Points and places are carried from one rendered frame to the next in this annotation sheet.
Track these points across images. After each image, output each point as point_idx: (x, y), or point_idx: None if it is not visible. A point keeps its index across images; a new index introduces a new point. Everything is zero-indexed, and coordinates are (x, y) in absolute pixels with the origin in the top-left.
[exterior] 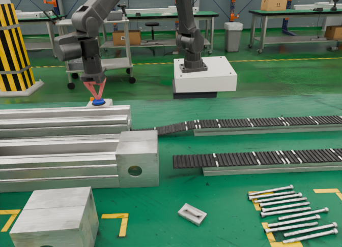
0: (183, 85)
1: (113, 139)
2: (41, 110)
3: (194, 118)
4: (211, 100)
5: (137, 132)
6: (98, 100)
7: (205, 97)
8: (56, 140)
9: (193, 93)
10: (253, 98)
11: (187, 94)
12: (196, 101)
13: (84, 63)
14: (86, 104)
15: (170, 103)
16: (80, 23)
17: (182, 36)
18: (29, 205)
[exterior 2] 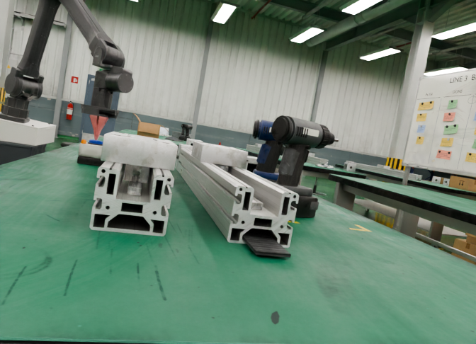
0: (39, 136)
1: (187, 148)
2: None
3: None
4: (72, 147)
5: (183, 144)
6: (98, 140)
7: (42, 151)
8: (190, 151)
9: (39, 146)
10: (78, 144)
11: (37, 147)
12: (71, 148)
13: (110, 97)
14: (37, 160)
15: (70, 151)
16: (122, 59)
17: (25, 80)
18: (253, 158)
